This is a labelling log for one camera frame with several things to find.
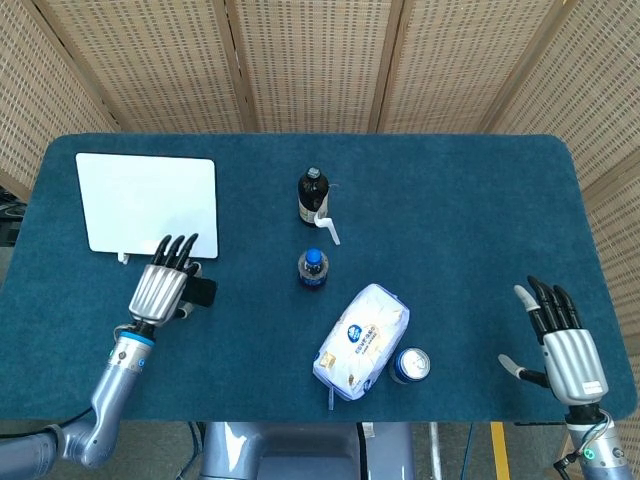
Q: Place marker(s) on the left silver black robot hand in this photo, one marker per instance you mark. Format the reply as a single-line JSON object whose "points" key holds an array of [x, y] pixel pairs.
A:
{"points": [[162, 287]]}

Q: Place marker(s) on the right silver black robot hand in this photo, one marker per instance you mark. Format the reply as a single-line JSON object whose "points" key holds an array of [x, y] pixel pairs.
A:
{"points": [[565, 350]]}

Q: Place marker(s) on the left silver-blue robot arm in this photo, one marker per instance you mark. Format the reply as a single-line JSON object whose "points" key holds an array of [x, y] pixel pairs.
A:
{"points": [[100, 395]]}

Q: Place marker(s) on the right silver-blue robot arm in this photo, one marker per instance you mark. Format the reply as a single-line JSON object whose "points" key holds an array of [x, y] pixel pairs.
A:
{"points": [[597, 450]]}

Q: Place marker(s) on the white rectangular tray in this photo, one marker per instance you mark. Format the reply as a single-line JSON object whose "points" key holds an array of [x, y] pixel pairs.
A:
{"points": [[145, 200]]}

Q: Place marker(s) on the blue-capped drink bottle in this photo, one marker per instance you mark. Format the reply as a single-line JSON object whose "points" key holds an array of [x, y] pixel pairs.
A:
{"points": [[313, 270]]}

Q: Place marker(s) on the blue drink can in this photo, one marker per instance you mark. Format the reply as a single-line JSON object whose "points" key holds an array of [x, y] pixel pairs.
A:
{"points": [[410, 366]]}

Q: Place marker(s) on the blue table mat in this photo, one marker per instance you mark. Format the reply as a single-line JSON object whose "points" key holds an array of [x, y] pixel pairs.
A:
{"points": [[450, 225]]}

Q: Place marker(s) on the dark brown glass bottle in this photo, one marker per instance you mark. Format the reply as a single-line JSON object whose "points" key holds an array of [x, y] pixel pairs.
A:
{"points": [[312, 197]]}

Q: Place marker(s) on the white plastic hook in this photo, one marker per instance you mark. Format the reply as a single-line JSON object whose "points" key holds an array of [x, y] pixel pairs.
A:
{"points": [[330, 227]]}

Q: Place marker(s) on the white snack bag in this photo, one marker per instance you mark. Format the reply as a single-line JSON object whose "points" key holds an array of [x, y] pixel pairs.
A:
{"points": [[362, 342]]}

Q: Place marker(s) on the silver-blue robot torso base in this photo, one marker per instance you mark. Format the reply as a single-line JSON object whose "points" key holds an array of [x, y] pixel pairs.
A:
{"points": [[310, 452]]}

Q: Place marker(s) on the woven bamboo folding screen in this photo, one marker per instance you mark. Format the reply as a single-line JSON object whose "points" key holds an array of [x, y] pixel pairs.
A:
{"points": [[320, 65]]}

